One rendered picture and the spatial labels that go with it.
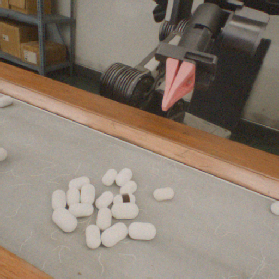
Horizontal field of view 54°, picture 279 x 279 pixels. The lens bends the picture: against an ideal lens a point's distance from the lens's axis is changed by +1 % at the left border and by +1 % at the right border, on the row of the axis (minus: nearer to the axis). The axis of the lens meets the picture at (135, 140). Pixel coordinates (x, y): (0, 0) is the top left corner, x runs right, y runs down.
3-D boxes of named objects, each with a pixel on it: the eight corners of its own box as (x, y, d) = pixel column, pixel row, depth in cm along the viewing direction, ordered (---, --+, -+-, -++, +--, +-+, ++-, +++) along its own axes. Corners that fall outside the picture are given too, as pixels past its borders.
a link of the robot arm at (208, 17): (195, 19, 54) (198, -6, 48) (229, 29, 52) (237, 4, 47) (181, 47, 52) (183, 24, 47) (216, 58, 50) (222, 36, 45)
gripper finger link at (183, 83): (176, 103, 41) (200, 54, 43) (134, 89, 43) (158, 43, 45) (177, 122, 47) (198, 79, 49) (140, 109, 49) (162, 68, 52)
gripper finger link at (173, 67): (192, 108, 40) (214, 58, 43) (147, 93, 42) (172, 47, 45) (190, 127, 46) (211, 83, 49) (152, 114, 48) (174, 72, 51)
